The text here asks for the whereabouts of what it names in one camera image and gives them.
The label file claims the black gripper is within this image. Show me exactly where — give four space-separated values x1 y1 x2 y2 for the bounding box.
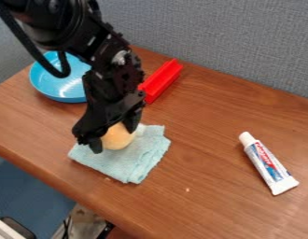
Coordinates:
71 70 145 154

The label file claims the light blue cloth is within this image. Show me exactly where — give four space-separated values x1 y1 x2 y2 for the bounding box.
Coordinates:
67 124 171 184

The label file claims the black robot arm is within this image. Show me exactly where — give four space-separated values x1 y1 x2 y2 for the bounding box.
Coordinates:
0 0 145 154

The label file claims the blue plate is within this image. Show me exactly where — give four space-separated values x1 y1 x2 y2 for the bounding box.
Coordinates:
29 53 90 103

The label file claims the red plastic block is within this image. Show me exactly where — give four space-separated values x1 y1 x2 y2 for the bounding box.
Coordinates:
138 59 182 104

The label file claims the grey table leg base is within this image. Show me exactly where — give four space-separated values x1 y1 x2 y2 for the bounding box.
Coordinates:
50 204 114 239

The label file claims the white black object corner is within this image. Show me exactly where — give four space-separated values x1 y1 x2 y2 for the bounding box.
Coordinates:
0 217 37 239

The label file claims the white toothpaste tube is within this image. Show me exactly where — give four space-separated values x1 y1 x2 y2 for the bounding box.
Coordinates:
239 132 298 196

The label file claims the black cable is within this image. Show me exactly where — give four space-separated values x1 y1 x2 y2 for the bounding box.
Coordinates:
0 6 71 79

